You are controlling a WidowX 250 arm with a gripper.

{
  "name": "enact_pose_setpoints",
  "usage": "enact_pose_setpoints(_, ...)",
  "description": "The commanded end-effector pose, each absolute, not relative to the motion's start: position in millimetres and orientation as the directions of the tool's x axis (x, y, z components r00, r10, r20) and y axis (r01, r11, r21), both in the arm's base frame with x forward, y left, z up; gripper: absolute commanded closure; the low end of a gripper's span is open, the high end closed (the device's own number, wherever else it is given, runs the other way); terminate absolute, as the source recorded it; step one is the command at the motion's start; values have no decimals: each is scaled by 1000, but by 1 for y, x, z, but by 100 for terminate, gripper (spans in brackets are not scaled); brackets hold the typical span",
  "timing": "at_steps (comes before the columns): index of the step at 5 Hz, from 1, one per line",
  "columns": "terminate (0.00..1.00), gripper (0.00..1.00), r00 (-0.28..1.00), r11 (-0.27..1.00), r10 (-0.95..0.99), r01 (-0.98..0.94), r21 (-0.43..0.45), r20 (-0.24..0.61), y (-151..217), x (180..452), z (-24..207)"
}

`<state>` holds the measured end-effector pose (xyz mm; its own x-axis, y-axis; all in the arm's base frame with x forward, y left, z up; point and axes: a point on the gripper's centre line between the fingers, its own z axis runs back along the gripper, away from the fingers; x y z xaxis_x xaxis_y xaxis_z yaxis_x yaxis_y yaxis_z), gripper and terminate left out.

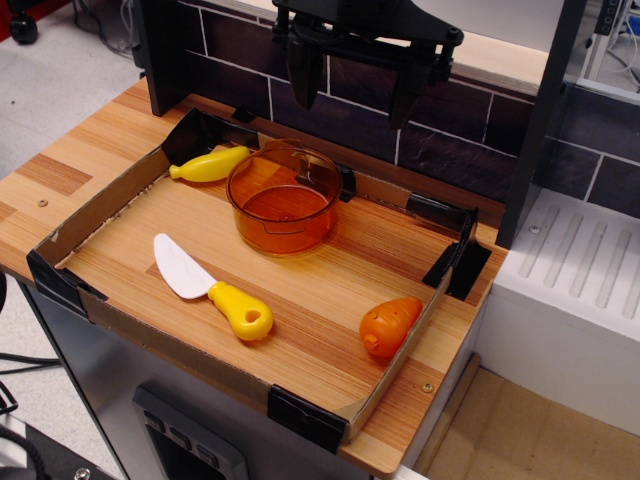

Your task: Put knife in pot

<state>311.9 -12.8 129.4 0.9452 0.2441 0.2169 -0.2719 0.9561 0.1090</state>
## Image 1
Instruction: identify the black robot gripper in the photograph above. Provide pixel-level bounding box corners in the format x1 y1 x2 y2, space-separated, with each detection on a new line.
273 1 464 130

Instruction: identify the white toy knife yellow handle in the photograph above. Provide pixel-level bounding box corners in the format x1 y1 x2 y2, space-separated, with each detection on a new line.
153 233 274 341

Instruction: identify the orange transparent plastic pot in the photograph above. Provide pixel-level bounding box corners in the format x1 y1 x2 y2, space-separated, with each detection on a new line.
226 139 343 255

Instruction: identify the yellow toy banana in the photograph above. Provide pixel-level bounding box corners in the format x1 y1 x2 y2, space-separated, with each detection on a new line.
169 146 251 183

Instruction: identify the orange toy carrot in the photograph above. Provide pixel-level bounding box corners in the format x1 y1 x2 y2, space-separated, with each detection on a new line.
359 297 423 358

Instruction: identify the white toy sink drainboard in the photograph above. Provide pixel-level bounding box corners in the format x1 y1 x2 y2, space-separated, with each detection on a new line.
475 190 639 434

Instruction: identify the black caster wheel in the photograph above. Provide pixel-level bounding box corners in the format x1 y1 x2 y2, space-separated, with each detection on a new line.
9 11 38 45

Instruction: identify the grey oven control panel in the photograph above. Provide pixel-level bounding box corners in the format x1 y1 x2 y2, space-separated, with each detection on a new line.
133 387 250 479

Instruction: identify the dark grey vertical post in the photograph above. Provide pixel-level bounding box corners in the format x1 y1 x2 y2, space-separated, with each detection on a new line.
496 1 587 249

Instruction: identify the black cable on floor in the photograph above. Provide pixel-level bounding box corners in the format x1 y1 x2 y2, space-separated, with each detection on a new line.
0 351 62 376

